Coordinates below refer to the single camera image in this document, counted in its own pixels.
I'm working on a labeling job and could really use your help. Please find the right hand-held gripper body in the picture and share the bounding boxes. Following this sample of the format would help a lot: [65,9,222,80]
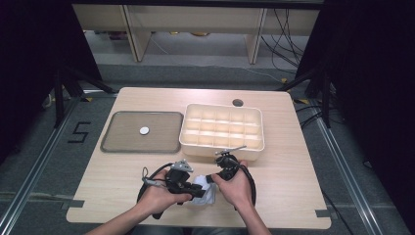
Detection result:
[214,145,248,181]

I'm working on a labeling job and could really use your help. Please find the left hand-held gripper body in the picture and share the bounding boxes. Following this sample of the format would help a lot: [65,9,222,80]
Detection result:
[164,159,195,197]

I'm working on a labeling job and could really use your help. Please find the white sock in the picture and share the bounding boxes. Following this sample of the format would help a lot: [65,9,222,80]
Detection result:
[187,174,218,207]

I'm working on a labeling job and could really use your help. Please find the cream divided storage box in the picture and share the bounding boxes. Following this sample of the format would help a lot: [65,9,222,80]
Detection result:
[178,103,265,162]

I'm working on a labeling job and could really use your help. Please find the person's right hand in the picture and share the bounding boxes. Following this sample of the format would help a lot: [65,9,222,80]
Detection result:
[210,159,254,211]

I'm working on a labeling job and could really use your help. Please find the person's left hand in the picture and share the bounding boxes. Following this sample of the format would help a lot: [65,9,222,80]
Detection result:
[136,169,194,218]

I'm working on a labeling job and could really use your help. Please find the grey rectangular tray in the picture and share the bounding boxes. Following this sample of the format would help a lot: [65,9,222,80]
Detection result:
[100,111,185,155]

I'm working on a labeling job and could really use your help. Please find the black tripod stand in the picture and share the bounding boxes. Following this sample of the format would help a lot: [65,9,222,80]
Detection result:
[276,68,333,129]
[53,66,119,129]

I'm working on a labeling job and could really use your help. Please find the beige wooden desk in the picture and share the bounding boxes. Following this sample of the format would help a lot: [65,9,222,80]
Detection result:
[71,3,321,65]

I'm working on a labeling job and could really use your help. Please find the black curtain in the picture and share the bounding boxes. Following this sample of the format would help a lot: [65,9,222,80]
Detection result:
[295,0,415,227]
[0,0,103,165]

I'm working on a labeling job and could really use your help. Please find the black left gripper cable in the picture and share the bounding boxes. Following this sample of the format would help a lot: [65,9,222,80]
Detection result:
[136,162,174,206]

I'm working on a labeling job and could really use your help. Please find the grey cable plug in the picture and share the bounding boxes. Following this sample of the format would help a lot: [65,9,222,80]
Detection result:
[141,166,164,188]

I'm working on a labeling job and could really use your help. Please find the black floor cable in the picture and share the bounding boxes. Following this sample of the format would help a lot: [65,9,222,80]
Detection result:
[320,188,356,235]

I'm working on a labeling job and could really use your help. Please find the aluminium floor rail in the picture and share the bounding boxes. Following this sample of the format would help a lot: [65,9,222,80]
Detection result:
[313,107,382,235]
[0,97,82,235]

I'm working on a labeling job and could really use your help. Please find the bundle of black cables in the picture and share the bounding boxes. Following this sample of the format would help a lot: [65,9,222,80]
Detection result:
[259,8,311,75]

